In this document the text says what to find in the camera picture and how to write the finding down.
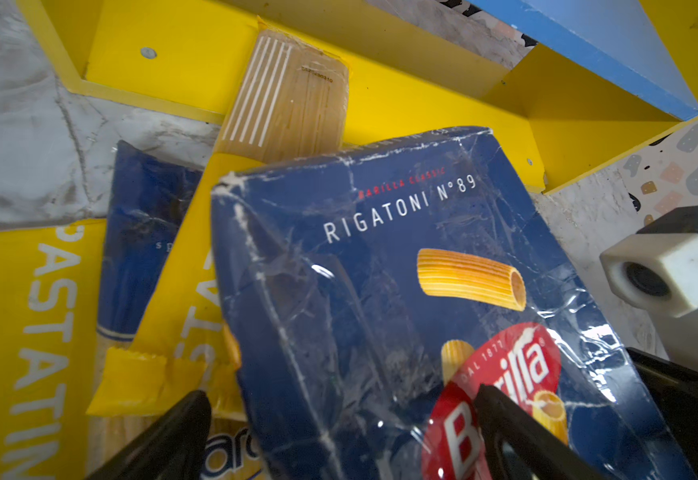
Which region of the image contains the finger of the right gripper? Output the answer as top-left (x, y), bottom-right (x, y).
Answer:
top-left (627, 347), bottom-right (698, 477)

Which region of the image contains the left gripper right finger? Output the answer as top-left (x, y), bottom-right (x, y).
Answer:
top-left (473, 385), bottom-right (603, 479)

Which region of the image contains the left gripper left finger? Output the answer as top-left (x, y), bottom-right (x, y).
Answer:
top-left (88, 390), bottom-right (212, 479)

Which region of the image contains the blue Barilla rigatoni box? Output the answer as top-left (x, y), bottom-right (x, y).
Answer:
top-left (229, 126), bottom-right (694, 479)

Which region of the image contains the blue Barilla spaghetti box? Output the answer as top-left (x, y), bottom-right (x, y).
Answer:
top-left (97, 140), bottom-right (202, 342)

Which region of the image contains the yellow pastatime bag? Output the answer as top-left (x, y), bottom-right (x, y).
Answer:
top-left (0, 219), bottom-right (106, 479)
top-left (89, 25), bottom-right (349, 420)

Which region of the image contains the yellow shelf with coloured boards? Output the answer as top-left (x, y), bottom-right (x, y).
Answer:
top-left (19, 1), bottom-right (698, 193)

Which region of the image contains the Ankara spaghetti bag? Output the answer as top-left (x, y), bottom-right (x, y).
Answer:
top-left (86, 339), bottom-right (267, 479)

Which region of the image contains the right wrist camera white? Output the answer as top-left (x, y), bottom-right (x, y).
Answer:
top-left (600, 206), bottom-right (698, 372)

